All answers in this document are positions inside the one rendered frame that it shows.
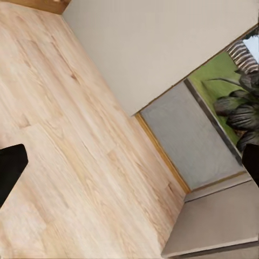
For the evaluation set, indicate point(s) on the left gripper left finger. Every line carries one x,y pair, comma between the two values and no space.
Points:
13,161

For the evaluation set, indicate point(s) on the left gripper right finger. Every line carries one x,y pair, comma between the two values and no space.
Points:
250,159

